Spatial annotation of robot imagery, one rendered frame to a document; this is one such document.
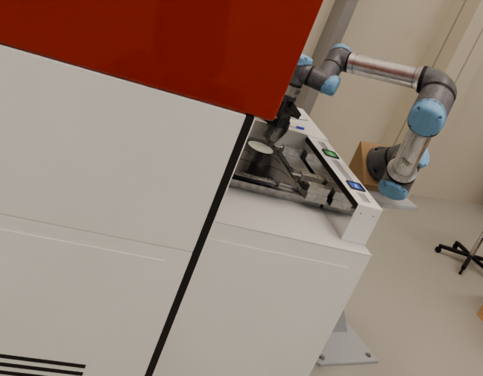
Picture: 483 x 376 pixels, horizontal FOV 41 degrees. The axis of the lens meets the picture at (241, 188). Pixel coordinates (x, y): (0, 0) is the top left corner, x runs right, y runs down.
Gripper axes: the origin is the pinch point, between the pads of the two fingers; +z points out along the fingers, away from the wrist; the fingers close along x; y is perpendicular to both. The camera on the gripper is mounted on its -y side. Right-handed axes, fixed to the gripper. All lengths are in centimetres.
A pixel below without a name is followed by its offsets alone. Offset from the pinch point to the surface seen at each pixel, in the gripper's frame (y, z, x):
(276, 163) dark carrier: 11.0, 1.4, 11.0
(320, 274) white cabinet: 28, 20, 49
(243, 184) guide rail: 29.4, 7.3, 11.3
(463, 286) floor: -211, 91, 67
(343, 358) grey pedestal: -50, 90, 52
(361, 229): 16, 4, 51
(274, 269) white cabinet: 40, 21, 38
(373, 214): 15, -2, 52
